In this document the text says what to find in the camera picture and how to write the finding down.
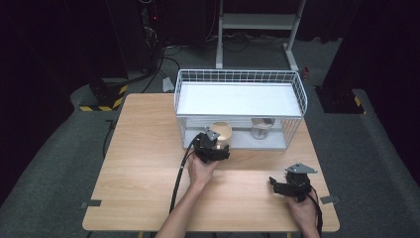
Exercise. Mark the grey tape piece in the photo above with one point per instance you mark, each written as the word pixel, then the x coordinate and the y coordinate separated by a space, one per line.
pixel 330 199
pixel 91 204

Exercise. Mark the person's right hand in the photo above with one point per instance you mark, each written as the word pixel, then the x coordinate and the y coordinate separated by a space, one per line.
pixel 303 213

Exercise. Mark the person's left hand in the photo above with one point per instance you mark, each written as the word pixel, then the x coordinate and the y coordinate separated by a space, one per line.
pixel 201 172

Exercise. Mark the black base with yellow mark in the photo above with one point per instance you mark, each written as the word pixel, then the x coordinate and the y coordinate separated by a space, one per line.
pixel 340 100

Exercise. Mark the cream ceramic mug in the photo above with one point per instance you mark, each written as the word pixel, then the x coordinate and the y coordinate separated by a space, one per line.
pixel 222 134

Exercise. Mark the white metal stand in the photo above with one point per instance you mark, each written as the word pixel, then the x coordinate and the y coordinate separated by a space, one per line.
pixel 257 21

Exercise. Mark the white tumbler with grey-striped lid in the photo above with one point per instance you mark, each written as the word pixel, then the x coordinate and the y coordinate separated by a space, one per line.
pixel 261 129

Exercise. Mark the small red object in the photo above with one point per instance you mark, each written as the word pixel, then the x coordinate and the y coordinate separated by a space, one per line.
pixel 305 71

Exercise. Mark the black base with yellow stripes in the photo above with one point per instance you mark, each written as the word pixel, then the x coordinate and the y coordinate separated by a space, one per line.
pixel 109 95

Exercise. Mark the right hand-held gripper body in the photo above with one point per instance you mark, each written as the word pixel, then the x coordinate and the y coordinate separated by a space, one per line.
pixel 298 183

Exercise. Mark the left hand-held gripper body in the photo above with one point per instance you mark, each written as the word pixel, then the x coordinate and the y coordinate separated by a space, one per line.
pixel 206 147

